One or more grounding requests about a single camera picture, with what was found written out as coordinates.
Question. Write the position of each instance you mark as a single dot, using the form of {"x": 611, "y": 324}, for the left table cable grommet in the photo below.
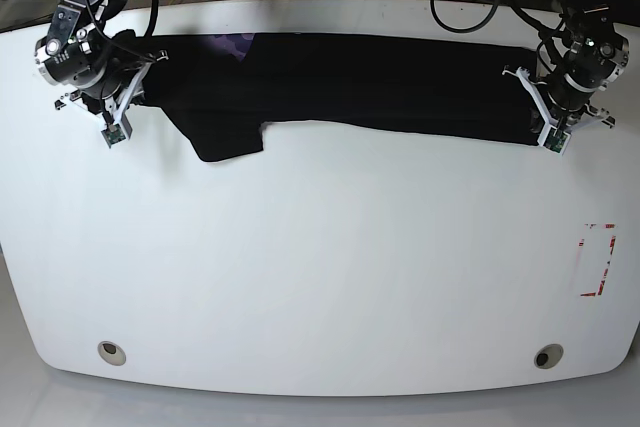
{"x": 111, "y": 353}

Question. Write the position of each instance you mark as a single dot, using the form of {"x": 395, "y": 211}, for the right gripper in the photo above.
{"x": 73, "y": 53}

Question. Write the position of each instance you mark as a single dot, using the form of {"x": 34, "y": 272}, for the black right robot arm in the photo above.
{"x": 91, "y": 6}

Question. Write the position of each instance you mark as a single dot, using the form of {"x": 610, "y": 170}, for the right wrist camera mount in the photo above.
{"x": 107, "y": 100}

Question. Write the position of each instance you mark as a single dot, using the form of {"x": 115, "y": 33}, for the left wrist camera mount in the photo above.
{"x": 558, "y": 125}

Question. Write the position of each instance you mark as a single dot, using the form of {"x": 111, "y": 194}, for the red tape rectangle marking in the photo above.
{"x": 594, "y": 257}

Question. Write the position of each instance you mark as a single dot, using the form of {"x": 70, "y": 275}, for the table cable grommet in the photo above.
{"x": 111, "y": 353}
{"x": 548, "y": 356}

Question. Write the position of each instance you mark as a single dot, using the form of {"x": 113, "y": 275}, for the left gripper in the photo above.
{"x": 578, "y": 67}

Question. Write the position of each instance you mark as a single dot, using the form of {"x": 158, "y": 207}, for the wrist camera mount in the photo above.
{"x": 107, "y": 100}
{"x": 558, "y": 125}

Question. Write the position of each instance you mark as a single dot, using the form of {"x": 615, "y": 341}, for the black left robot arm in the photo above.
{"x": 587, "y": 17}

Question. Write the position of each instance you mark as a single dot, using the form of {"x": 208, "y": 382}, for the right table cable grommet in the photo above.
{"x": 548, "y": 356}

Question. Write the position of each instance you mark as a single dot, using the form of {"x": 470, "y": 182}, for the black T-shirt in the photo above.
{"x": 221, "y": 91}

